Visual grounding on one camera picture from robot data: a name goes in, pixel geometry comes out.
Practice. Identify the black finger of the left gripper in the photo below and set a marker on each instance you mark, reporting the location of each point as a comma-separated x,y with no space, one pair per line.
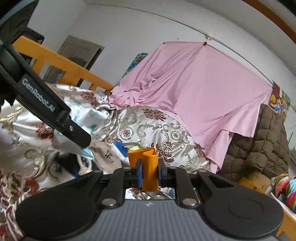
74,132

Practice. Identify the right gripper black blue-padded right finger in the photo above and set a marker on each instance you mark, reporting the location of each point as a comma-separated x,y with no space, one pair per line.
179,180

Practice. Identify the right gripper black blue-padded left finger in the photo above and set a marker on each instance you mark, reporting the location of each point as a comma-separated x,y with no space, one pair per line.
120,180

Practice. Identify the orange soft pouch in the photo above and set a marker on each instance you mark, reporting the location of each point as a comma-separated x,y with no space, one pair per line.
149,159

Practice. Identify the white light-blue cloth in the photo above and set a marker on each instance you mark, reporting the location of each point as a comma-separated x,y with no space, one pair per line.
97,122

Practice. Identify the beige drawstring bag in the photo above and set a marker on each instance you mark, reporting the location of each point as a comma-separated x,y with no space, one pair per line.
107,158

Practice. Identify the grey box with cartoon drawing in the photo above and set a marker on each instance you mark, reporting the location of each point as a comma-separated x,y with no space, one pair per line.
123,147

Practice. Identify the floral satin bed cover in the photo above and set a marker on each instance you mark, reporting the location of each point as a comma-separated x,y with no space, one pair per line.
29,165

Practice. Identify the pink hanging sheet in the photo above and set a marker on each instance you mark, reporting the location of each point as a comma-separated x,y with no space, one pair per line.
211,94

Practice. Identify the brown quilted jacket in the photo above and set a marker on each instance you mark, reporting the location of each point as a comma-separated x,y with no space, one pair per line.
267,152

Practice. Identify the colourful striped fabric pile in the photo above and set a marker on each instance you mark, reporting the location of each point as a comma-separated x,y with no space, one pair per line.
285,189

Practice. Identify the orange wooden left bed rail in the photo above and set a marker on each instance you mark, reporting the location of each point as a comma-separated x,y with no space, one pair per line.
72,71

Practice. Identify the orange wooden bed rail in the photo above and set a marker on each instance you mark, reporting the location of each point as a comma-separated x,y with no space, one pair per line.
287,228
72,71

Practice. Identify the grey wall panel door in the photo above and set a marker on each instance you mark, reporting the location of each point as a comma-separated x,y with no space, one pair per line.
79,51

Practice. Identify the colourful wall poster left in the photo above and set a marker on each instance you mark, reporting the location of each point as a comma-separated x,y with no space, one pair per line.
134,63

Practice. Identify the colourful wall poster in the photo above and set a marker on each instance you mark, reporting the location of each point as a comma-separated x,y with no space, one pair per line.
134,63
279,101

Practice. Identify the orange wooden right bed rail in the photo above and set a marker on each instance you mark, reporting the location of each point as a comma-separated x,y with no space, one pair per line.
287,228

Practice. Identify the colourful wall poster right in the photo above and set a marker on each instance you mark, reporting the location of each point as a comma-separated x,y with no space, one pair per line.
279,101

